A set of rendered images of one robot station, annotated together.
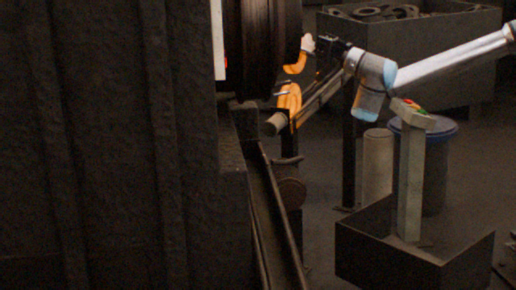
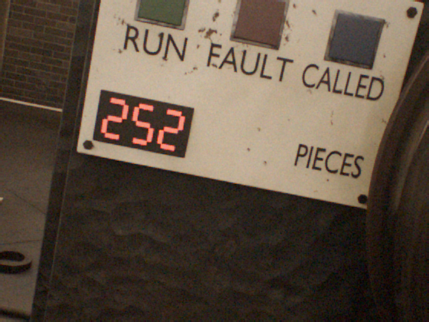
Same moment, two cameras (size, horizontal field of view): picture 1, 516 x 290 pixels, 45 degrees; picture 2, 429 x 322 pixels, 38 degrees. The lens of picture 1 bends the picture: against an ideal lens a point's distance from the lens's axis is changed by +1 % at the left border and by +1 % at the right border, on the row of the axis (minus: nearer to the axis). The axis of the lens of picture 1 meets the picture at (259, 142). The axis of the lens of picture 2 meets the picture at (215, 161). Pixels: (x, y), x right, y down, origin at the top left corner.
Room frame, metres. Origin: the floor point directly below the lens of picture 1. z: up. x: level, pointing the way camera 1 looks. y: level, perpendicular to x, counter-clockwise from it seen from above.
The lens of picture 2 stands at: (1.30, -0.45, 1.19)
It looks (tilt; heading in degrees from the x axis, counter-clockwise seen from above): 12 degrees down; 93
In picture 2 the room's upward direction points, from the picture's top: 12 degrees clockwise
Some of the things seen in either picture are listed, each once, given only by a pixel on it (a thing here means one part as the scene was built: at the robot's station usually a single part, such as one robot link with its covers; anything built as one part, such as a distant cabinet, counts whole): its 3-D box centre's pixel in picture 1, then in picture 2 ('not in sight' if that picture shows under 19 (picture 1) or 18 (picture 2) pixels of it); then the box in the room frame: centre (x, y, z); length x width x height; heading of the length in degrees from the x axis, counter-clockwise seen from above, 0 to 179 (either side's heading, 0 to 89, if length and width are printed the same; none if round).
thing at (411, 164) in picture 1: (410, 173); not in sight; (2.39, -0.64, 0.31); 0.24 x 0.16 x 0.62; 7
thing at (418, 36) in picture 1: (397, 60); not in sight; (4.21, -0.98, 0.39); 1.03 x 0.83 x 0.77; 112
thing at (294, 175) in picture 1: (285, 234); not in sight; (1.98, -0.08, 0.27); 0.22 x 0.13 x 0.53; 7
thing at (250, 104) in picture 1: (242, 139); not in sight; (1.87, 0.06, 0.68); 0.11 x 0.08 x 0.24; 97
